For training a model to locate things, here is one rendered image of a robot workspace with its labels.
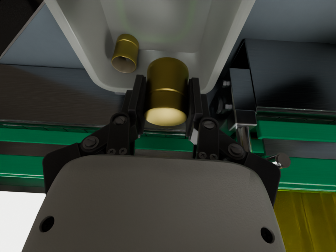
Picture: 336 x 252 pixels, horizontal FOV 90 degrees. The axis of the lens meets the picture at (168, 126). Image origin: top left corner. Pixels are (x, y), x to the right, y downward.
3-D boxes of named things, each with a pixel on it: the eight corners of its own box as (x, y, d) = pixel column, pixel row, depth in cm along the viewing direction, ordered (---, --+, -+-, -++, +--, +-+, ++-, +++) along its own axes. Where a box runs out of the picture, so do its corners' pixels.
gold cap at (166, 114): (145, 55, 13) (139, 105, 11) (191, 58, 13) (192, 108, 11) (149, 84, 16) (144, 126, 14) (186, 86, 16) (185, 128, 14)
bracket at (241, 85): (207, 101, 32) (209, 136, 30) (224, 67, 24) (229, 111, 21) (226, 103, 32) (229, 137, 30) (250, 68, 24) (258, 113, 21)
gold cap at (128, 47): (136, 57, 23) (139, 34, 25) (109, 54, 23) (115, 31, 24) (136, 74, 26) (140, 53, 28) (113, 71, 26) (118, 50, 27)
